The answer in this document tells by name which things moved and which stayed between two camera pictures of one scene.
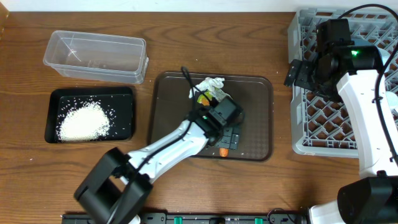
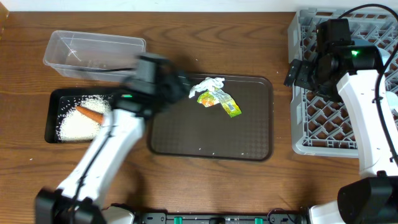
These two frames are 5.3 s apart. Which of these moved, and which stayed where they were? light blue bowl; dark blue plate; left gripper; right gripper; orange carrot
Moved: orange carrot; left gripper
Stayed: right gripper; dark blue plate; light blue bowl
